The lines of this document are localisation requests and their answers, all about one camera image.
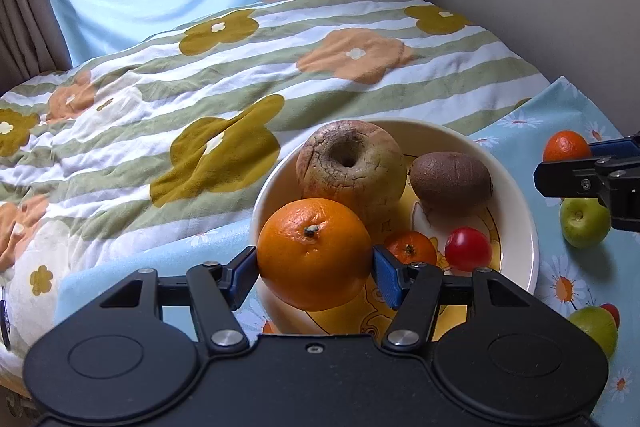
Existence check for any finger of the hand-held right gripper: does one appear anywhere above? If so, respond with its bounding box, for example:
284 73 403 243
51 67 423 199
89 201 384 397
589 136 640 158
534 157 613 198

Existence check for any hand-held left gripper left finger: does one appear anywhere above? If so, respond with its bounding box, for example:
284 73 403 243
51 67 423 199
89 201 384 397
65 246 258 355

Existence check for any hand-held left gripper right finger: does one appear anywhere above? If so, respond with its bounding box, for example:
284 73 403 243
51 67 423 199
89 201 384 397
372 244 566 354

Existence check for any small mandarin orange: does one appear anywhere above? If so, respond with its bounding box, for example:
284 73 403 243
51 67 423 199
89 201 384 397
384 230 438 269
543 130 593 164

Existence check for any large orange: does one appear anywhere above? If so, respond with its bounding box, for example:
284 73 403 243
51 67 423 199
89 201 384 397
256 198 374 312

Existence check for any cream ceramic bowl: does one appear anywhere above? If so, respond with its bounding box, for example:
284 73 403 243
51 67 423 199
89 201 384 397
249 119 541 335

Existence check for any red cherry tomato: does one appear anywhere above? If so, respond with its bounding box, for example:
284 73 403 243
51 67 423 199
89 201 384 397
600 303 621 330
444 227 493 272

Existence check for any wrinkled yellow apple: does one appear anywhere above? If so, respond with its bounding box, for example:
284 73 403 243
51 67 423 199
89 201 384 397
296 120 407 228

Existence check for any brown kiwi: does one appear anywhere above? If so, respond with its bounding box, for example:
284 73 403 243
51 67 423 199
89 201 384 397
409 152 494 215

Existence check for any green apple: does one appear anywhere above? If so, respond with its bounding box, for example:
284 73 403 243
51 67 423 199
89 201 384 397
567 305 619 360
559 197 612 250

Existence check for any blue daisy tablecloth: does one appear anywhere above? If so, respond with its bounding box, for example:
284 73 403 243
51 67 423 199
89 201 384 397
55 76 640 427

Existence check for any striped floral blanket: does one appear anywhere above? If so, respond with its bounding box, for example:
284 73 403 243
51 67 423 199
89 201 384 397
0 0 551 353

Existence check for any small black object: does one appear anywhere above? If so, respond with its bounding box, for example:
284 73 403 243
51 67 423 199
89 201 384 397
0 299 12 350

